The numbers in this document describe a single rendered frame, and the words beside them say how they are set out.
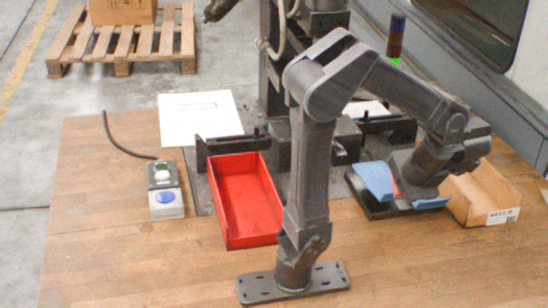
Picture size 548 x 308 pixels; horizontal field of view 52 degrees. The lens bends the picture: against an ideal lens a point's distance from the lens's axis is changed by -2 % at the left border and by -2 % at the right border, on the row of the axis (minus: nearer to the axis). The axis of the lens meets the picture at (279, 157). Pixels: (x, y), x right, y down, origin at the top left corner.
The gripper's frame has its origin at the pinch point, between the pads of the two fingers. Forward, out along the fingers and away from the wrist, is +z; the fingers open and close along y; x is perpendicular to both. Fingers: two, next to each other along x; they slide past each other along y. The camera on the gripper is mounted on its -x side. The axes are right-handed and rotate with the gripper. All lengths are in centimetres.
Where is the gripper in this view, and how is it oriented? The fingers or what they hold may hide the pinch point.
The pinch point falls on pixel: (397, 193)
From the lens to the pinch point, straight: 115.1
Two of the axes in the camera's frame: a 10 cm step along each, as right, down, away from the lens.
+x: -9.5, 1.1, -2.8
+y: -2.3, -8.7, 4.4
